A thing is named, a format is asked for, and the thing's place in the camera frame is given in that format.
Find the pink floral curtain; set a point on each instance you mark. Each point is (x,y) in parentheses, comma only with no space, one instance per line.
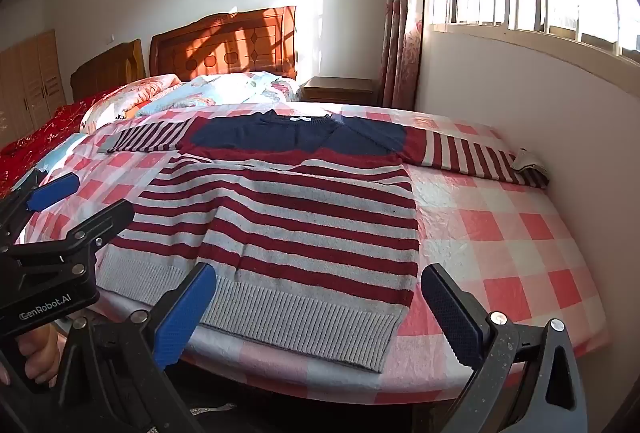
(400,38)

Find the large carved wooden headboard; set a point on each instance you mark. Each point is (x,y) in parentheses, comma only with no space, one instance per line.
(225,45)

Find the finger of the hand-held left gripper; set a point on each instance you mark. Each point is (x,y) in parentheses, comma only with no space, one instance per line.
(110,220)
(52,193)

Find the wooden nightstand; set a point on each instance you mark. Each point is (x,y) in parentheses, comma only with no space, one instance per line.
(337,89)

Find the small dark wooden headboard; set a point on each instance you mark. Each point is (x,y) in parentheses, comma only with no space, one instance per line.
(107,70)

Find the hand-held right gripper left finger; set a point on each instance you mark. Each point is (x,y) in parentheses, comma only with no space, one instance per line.
(182,318)

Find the pink floral pillow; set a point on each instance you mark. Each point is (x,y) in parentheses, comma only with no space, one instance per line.
(120,100)

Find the red patterned blanket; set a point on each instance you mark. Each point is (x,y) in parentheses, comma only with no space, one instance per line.
(45,133)

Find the bed with pink checkered sheet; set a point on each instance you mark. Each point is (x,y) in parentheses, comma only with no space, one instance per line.
(500,233)

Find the red grey striped sweater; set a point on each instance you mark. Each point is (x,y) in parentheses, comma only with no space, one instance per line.
(300,223)

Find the light blue floral quilt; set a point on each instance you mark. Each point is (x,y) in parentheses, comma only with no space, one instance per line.
(220,93)

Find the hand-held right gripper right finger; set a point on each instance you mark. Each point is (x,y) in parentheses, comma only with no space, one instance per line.
(450,313)

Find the light wooden wardrobe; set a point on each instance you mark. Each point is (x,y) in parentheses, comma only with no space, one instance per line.
(30,83)

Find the person's left hand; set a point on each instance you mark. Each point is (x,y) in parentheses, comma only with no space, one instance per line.
(42,358)

